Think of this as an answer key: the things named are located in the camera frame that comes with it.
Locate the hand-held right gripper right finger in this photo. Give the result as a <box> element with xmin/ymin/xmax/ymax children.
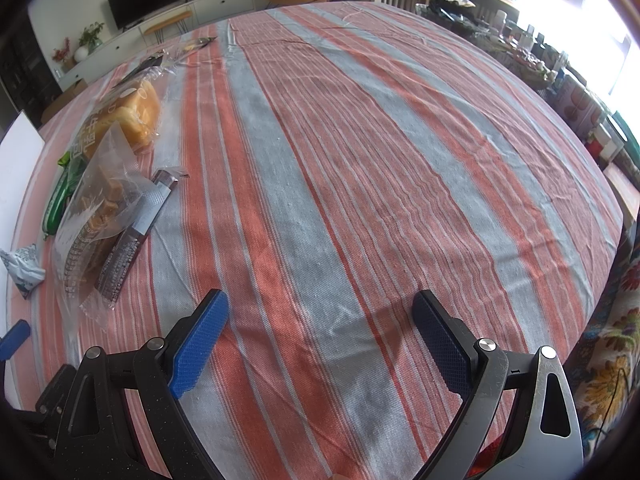
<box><xmin>411</xmin><ymin>289</ymin><xmax>585</xmax><ymax>480</ymax></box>

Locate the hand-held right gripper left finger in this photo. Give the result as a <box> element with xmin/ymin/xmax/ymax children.
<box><xmin>54</xmin><ymin>289</ymin><xmax>230</xmax><ymax>480</ymax></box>

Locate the clear bag of caramel cookies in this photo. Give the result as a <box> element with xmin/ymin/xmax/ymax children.
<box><xmin>52</xmin><ymin>125</ymin><xmax>153</xmax><ymax>321</ymax></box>

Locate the wooden bench with wire legs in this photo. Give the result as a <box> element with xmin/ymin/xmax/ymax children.
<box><xmin>142</xmin><ymin>9</ymin><xmax>194</xmax><ymax>42</ymax></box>

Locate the cluttered side table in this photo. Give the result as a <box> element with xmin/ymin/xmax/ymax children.
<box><xmin>415</xmin><ymin>0</ymin><xmax>640</xmax><ymax>191</ymax></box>

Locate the white low cabinet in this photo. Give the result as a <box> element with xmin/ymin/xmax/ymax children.
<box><xmin>57</xmin><ymin>0</ymin><xmax>257</xmax><ymax>86</ymax></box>

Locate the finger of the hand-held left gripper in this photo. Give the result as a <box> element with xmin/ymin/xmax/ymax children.
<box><xmin>0</xmin><ymin>321</ymin><xmax>32</xmax><ymax>362</ymax></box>
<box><xmin>15</xmin><ymin>364</ymin><xmax>77</xmax><ymax>456</ymax></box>

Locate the white board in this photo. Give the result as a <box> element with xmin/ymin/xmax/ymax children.
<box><xmin>0</xmin><ymin>110</ymin><xmax>45</xmax><ymax>271</ymax></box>

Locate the green plant in white vase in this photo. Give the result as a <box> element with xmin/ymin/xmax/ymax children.
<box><xmin>74</xmin><ymin>22</ymin><xmax>106</xmax><ymax>64</ymax></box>

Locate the bagged sliced bread loaf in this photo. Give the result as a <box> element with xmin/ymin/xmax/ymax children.
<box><xmin>67</xmin><ymin>52</ymin><xmax>173</xmax><ymax>171</ymax></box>

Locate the black cabinet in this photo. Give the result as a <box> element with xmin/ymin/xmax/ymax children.
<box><xmin>0</xmin><ymin>35</ymin><xmax>65</xmax><ymax>128</ymax></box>

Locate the green snack packet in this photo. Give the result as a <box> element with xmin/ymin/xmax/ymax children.
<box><xmin>42</xmin><ymin>152</ymin><xmax>88</xmax><ymax>243</ymax></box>

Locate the striped red and grey tablecloth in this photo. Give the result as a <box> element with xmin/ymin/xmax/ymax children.
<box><xmin>10</xmin><ymin>0</ymin><xmax>626</xmax><ymax>480</ymax></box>

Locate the white and blue snack packet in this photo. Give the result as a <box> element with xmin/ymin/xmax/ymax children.
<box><xmin>0</xmin><ymin>244</ymin><xmax>47</xmax><ymax>301</ymax></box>

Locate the floral patterned cloth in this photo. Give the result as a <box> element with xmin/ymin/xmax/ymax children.
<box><xmin>570</xmin><ymin>240</ymin><xmax>640</xmax><ymax>461</ymax></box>

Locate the red flower bunch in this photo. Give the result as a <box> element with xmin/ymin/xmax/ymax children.
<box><xmin>51</xmin><ymin>37</ymin><xmax>72</xmax><ymax>70</ymax></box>

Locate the bright window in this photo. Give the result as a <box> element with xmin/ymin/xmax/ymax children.
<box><xmin>515</xmin><ymin>0</ymin><xmax>640</xmax><ymax>103</ymax></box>

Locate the brown chocolate bar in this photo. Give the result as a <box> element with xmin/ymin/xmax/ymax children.
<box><xmin>95</xmin><ymin>169</ymin><xmax>191</xmax><ymax>306</ymax></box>

